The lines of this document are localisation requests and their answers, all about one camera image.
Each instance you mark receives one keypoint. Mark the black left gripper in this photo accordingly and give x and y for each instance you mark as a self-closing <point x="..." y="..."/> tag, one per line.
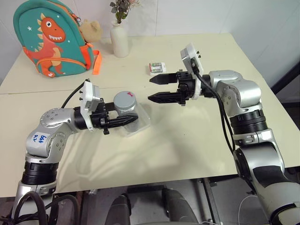
<point x="99" y="120"/>

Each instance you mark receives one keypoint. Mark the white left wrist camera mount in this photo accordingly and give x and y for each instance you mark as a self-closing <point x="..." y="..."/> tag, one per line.
<point x="90" y="96"/>

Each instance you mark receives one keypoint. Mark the dried flower bouquet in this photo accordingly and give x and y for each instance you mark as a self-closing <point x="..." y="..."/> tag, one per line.
<point x="122" y="9"/>

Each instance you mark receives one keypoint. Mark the pack of green batteries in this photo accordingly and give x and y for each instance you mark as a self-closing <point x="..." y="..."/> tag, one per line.
<point x="157" y="68"/>

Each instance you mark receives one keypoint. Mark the black metal table frame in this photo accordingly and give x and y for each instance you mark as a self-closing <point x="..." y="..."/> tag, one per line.
<point x="209" y="199"/>

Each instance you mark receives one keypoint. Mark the beige teddy bear plush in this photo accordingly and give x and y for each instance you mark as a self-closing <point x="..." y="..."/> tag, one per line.
<point x="91" y="30"/>

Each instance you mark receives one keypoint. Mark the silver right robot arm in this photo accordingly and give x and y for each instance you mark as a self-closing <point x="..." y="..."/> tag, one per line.
<point x="241" y="89"/>

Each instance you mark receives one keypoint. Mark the dark rounded shape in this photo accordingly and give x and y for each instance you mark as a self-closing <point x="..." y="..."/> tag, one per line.
<point x="120" y="211"/>
<point x="178" y="206"/>

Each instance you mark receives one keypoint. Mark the glass jar with silver lid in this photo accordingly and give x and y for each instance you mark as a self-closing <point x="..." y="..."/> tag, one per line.
<point x="125" y="100"/>

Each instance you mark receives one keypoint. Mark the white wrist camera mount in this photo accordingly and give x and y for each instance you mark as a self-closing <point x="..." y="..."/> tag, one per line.
<point x="188" y="55"/>
<point x="90" y="96"/>

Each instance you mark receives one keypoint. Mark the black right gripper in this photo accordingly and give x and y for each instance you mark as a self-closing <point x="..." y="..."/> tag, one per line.
<point x="186" y="84"/>

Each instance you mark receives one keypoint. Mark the teal dinosaur backpack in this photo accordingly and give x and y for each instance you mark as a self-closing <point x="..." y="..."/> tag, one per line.
<point x="56" y="37"/>

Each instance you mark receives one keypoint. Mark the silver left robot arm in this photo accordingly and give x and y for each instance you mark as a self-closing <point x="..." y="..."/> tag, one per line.
<point x="56" y="117"/>

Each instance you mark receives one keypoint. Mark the white label blue handwriting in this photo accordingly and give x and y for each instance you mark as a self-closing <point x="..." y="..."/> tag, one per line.
<point x="39" y="140"/>

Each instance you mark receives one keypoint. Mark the white ceramic vase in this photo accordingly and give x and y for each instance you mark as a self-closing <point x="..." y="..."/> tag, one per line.
<point x="119" y="39"/>

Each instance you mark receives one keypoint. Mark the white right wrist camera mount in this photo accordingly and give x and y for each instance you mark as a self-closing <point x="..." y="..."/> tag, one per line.
<point x="188" y="55"/>

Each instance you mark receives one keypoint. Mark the black furniture edge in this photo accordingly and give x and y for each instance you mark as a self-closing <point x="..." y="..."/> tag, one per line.
<point x="288" y="93"/>

